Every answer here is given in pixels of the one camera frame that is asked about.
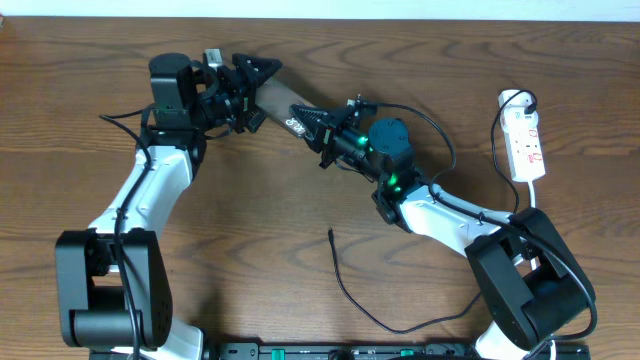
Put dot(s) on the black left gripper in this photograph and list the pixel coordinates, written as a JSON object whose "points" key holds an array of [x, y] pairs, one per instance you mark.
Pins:
{"points": [[244, 96]]}

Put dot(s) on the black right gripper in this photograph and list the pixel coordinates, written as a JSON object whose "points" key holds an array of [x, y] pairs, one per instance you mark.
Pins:
{"points": [[322, 128]]}

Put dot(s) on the white usb charger plug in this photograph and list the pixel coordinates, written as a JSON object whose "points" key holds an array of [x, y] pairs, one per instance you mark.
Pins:
{"points": [[512, 102]]}

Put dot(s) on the white power strip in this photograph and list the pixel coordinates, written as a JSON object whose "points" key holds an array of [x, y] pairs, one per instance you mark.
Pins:
{"points": [[523, 146]]}

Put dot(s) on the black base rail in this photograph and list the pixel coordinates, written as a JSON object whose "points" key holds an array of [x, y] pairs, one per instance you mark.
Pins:
{"points": [[253, 351]]}

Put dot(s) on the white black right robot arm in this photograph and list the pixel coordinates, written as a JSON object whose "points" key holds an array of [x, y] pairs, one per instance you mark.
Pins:
{"points": [[534, 289]]}

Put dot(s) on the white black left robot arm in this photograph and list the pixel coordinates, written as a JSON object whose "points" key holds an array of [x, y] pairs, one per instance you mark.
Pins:
{"points": [[114, 295]]}

